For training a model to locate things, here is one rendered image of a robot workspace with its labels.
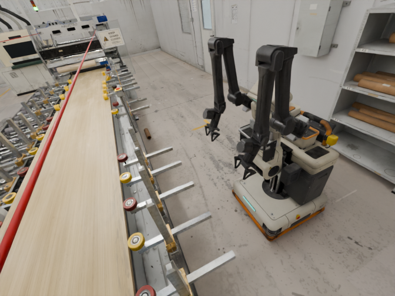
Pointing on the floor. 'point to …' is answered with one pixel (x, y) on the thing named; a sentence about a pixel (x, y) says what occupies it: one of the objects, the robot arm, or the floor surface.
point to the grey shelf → (367, 96)
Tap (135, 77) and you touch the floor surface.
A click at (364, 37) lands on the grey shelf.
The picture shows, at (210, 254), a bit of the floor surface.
